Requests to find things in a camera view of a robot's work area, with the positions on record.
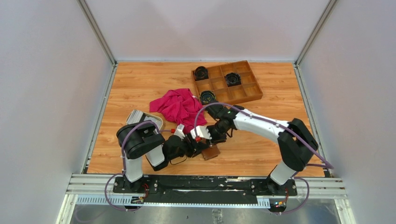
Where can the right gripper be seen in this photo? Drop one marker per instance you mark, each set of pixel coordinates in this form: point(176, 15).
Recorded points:
point(215, 140)

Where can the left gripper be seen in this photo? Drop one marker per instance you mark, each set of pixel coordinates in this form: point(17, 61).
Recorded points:
point(194, 147)

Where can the brown leather card holder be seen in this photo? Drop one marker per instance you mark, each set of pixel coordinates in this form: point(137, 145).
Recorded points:
point(210, 152)

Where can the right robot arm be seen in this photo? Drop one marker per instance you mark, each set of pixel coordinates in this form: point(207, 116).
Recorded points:
point(296, 143)

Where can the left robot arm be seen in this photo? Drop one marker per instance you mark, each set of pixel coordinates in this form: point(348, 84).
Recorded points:
point(143, 139)

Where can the beige oval card box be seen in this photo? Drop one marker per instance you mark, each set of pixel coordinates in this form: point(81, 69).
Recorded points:
point(145, 117)

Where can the black coiled belt bottom-left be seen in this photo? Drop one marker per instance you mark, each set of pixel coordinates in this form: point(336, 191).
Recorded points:
point(207, 97)

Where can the magenta cloth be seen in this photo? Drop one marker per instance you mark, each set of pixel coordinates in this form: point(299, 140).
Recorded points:
point(179, 106)

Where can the wooden compartment tray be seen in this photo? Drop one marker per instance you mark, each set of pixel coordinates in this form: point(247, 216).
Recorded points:
point(249, 89)

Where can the black coiled belt centre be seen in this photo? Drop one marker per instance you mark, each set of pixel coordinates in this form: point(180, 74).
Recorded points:
point(232, 79)

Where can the black coiled belt top-left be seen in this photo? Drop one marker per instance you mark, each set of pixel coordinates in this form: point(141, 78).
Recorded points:
point(200, 73)

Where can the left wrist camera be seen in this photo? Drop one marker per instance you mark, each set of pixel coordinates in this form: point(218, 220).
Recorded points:
point(179, 131)

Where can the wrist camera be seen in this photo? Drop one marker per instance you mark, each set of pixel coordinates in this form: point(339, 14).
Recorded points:
point(200, 133)
point(179, 131)

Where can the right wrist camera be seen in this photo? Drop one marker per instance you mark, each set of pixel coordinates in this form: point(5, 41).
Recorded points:
point(200, 133)

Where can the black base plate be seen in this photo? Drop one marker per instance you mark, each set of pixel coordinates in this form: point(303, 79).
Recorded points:
point(209, 189)

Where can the aluminium frame rail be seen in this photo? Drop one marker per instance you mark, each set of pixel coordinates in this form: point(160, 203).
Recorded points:
point(89, 199)

